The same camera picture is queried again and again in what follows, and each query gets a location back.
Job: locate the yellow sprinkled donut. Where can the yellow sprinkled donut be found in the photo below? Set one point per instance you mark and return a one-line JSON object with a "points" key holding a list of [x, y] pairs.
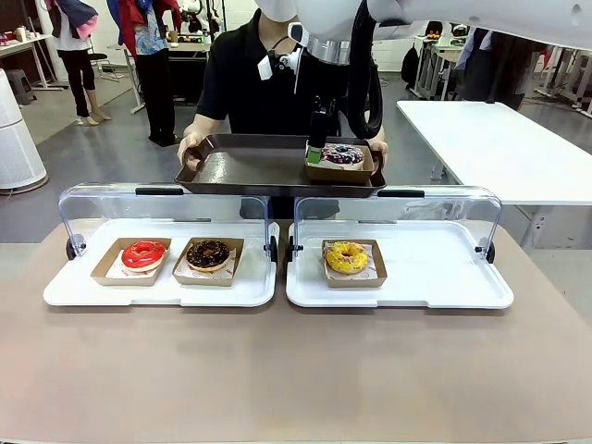
{"points": [[347, 259]]}

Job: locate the red glazed donut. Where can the red glazed donut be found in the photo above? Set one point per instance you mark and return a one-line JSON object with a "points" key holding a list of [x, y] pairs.
{"points": [[104, 273], [143, 254]]}

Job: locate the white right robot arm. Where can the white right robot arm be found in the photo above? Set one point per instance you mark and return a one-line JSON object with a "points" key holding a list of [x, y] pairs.
{"points": [[462, 18]]}

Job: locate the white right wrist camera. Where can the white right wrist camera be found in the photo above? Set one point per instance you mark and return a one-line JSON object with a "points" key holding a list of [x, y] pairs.
{"points": [[265, 69]]}

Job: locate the white display tray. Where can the white display tray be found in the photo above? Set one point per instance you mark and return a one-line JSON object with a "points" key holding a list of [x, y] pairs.
{"points": [[139, 296], [439, 277]]}

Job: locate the person in white top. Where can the person in white top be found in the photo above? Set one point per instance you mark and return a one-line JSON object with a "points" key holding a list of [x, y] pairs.
{"points": [[76, 69]]}

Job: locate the person's right hand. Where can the person's right hand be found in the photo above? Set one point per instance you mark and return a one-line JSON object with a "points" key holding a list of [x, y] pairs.
{"points": [[189, 148]]}

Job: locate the person in blue patterned jacket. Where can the person in blue patterned jacket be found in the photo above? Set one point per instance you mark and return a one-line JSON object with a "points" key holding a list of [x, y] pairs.
{"points": [[155, 83]]}

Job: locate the person in black shirt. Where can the person in black shirt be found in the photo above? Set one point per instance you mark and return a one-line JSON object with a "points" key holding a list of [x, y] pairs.
{"points": [[240, 83]]}

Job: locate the grey plastic stool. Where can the grey plastic stool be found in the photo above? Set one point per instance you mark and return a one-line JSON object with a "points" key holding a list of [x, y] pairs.
{"points": [[20, 85]]}

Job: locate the person's right forearm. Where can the person's right forearm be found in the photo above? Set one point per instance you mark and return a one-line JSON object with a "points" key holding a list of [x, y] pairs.
{"points": [[205, 127]]}

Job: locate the person in dark long coat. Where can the person in dark long coat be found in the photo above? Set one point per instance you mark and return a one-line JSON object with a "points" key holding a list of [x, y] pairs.
{"points": [[504, 69]]}

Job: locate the black hanging backpack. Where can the black hanging backpack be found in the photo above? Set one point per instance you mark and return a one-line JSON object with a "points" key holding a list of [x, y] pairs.
{"points": [[410, 65]]}

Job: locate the chocolate sprinkled donut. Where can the chocolate sprinkled donut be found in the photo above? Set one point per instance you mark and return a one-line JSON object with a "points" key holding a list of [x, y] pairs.
{"points": [[208, 254]]}

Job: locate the chocolate donut in box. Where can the chocolate donut in box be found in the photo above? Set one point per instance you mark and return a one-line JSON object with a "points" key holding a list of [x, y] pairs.
{"points": [[208, 281]]}

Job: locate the white framed lab desk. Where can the white framed lab desk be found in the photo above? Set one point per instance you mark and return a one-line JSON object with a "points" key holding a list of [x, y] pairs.
{"points": [[194, 48]]}

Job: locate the clear plastic display lid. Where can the clear plastic display lid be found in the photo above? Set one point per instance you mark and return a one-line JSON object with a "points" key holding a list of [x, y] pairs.
{"points": [[185, 203], [416, 208]]}

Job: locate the dark brown serving tray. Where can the dark brown serving tray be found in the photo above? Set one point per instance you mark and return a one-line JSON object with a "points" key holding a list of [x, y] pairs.
{"points": [[259, 166]]}

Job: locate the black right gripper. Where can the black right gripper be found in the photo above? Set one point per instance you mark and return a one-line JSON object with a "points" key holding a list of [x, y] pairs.
{"points": [[322, 125]]}

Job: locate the white printed paper liner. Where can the white printed paper liner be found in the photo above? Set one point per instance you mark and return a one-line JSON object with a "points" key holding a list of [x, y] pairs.
{"points": [[118, 274], [210, 275], [351, 276]]}

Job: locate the person's left hand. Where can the person's left hand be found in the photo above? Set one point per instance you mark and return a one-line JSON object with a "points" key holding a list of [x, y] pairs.
{"points": [[381, 148]]}

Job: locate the black office chair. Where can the black office chair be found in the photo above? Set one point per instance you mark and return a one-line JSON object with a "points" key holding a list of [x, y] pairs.
{"points": [[99, 57]]}

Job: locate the yellow donut in box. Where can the yellow donut in box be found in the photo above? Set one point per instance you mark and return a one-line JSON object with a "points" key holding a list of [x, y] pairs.
{"points": [[356, 283]]}

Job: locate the white air purifier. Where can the white air purifier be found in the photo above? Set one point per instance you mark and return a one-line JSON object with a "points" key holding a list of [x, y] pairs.
{"points": [[18, 139]]}

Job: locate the purple white sprinkled donut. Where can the purple white sprinkled donut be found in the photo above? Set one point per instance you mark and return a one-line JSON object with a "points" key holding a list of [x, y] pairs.
{"points": [[344, 155]]}

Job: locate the large white table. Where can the large white table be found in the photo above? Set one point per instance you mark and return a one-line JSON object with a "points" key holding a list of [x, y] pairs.
{"points": [[485, 148]]}

